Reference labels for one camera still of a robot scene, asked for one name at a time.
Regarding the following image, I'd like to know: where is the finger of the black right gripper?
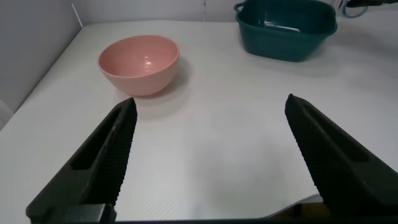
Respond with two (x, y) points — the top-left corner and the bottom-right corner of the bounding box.
(346, 0), (396, 8)

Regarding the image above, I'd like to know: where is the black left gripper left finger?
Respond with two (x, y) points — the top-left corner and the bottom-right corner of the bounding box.
(25, 97), (138, 222)

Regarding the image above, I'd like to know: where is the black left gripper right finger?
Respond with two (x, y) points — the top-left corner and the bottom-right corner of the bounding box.
(285, 93), (398, 215)

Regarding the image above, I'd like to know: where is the translucent blue ribbed plastic cup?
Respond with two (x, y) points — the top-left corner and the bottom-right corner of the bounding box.
(341, 0), (369, 19)

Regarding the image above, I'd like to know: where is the pink round bowl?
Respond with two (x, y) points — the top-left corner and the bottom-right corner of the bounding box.
(98, 34), (180, 96)

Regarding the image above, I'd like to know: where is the teal square plastic basin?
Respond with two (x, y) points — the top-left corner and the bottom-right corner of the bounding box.
(233, 0), (338, 62)

